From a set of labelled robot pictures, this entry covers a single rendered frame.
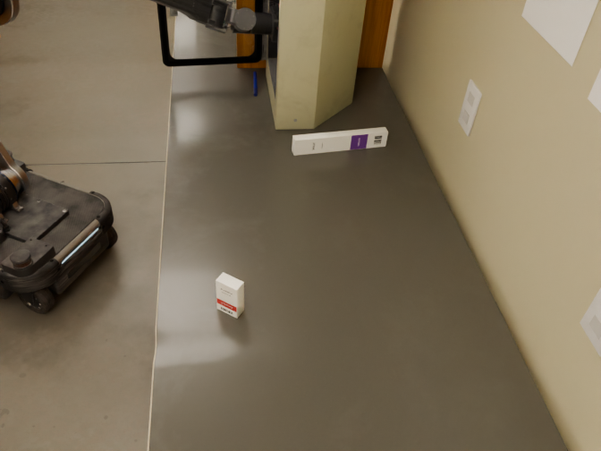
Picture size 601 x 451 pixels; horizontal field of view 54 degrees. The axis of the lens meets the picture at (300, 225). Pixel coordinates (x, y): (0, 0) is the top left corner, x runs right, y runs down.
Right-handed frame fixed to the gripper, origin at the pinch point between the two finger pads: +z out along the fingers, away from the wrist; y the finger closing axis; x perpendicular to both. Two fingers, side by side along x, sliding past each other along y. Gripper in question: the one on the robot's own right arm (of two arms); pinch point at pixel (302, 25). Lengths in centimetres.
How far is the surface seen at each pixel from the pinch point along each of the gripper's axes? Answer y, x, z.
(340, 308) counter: -81, 26, -3
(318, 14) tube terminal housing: -16.3, -9.4, 0.0
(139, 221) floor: 59, 119, -53
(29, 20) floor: 285, 118, -137
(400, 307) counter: -82, 25, 9
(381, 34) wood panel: 20.3, 9.4, 30.8
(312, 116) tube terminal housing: -15.5, 19.8, 2.5
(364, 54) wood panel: 20.6, 16.5, 26.5
